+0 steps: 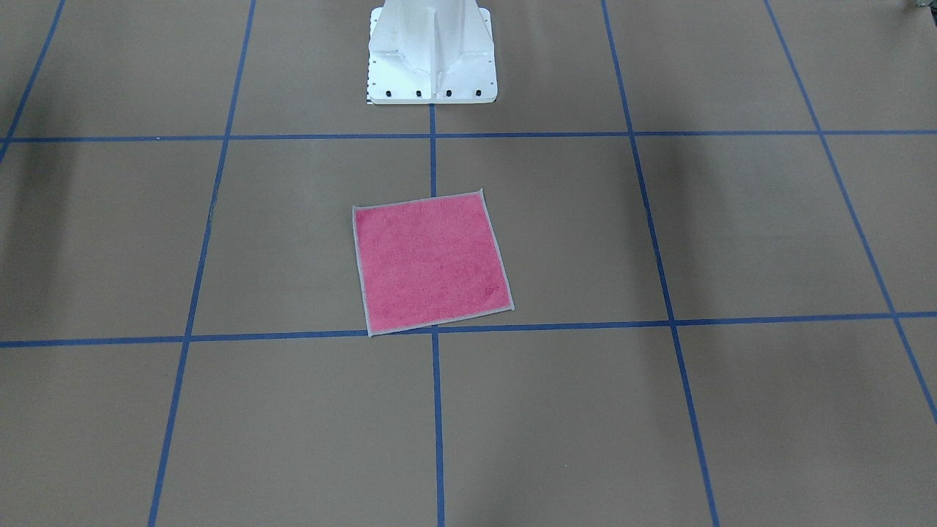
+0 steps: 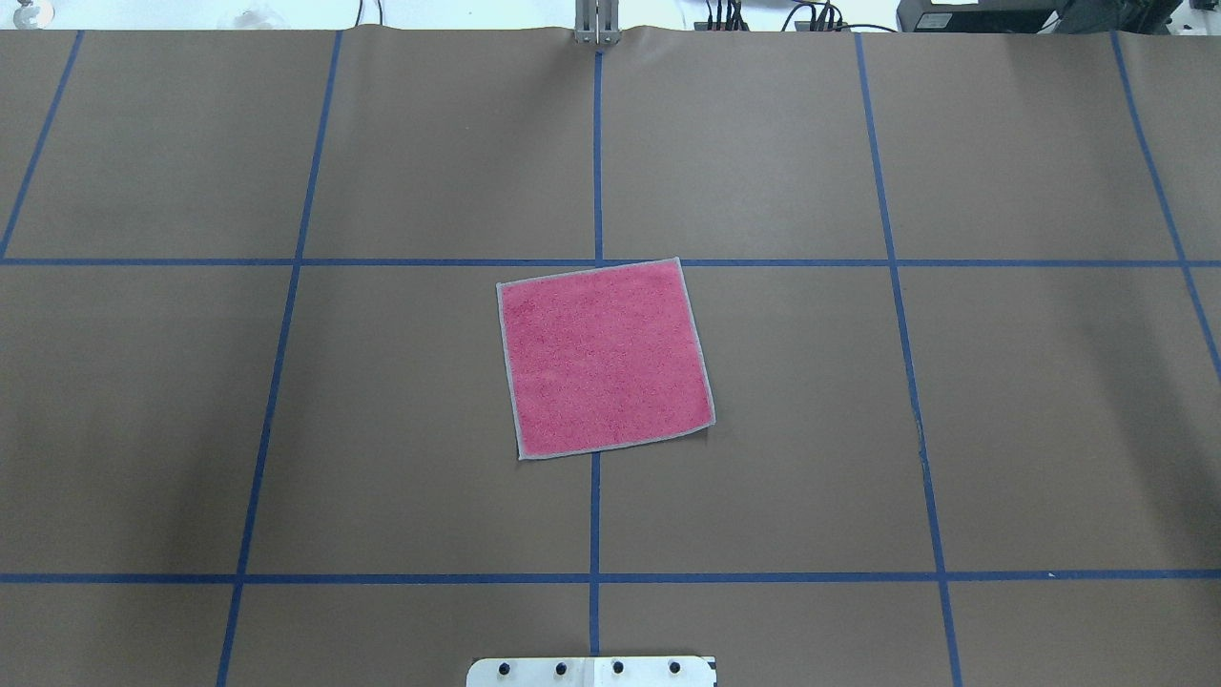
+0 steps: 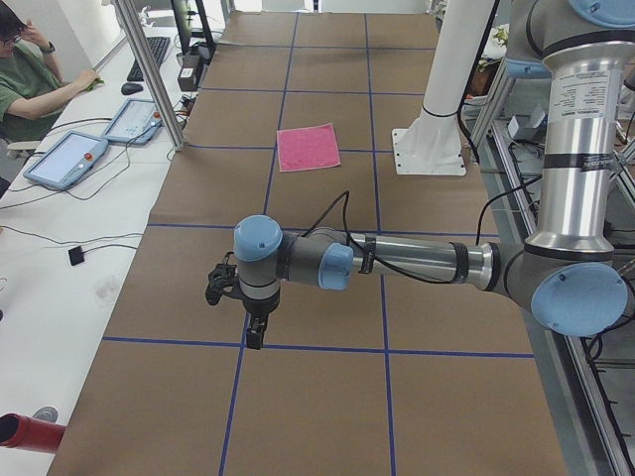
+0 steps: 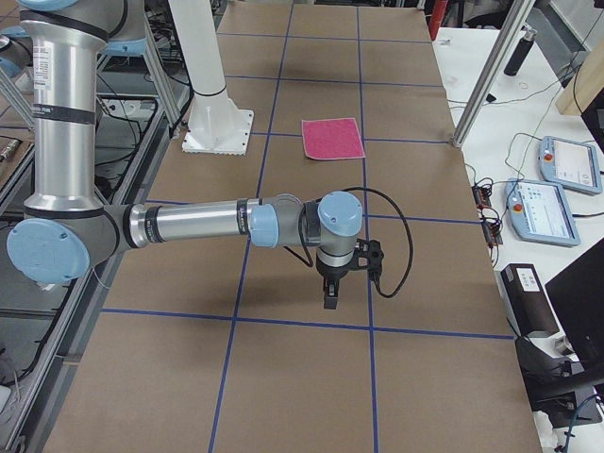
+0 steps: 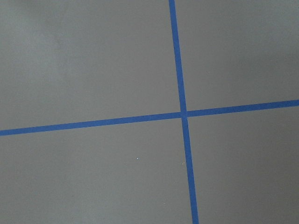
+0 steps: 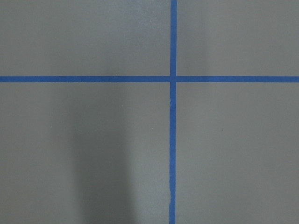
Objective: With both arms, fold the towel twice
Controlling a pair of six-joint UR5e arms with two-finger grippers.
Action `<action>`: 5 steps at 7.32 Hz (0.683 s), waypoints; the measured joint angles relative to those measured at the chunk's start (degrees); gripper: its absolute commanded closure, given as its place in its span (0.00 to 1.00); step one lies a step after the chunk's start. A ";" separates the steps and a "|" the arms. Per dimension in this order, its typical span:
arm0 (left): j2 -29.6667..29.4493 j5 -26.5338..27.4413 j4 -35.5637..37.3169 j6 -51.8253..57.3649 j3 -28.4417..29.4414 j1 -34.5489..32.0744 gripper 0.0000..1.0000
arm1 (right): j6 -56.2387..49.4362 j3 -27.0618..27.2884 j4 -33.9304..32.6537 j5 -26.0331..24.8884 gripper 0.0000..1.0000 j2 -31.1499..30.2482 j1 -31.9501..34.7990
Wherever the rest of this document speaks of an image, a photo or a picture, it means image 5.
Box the blue tape strip crosswise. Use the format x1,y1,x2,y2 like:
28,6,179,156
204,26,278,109
0,100,299,136

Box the blue tape strip lengthwise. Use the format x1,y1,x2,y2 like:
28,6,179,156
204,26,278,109
169,0,199,224

